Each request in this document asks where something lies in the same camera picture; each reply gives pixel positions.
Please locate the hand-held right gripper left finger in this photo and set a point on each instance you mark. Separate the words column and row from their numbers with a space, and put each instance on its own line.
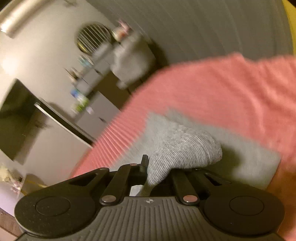
column 144, row 167

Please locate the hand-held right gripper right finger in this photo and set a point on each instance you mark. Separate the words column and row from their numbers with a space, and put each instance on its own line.
column 182, row 186

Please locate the grey pants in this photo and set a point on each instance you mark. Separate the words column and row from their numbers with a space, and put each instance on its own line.
column 185, row 148

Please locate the grey drawer cabinet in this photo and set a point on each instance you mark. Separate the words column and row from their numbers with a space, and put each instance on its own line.
column 97, row 111

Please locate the blue green box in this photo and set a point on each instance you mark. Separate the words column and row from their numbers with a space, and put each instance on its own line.
column 79, row 98

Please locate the pink ribbed blanket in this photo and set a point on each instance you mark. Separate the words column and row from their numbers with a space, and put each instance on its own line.
column 208, row 88

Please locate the grey hanging cloth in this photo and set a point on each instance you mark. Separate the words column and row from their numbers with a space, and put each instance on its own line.
column 130, row 62

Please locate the cluster of small bottles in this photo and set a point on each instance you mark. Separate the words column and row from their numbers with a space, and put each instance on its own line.
column 79, row 67

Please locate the pale wrapped bundle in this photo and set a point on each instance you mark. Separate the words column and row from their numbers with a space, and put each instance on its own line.
column 9, row 178

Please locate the yellow object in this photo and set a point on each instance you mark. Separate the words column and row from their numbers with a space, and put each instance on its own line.
column 291, row 25

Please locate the tube ceiling light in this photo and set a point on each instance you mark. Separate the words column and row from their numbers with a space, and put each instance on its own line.
column 16, row 19

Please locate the white wall shelf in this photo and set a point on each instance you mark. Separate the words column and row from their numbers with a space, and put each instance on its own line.
column 62, row 121

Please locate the black wall television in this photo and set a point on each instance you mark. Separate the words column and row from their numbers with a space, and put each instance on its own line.
column 16, row 120

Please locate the round wall vent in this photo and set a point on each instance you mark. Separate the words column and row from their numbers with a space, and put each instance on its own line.
column 93, row 37

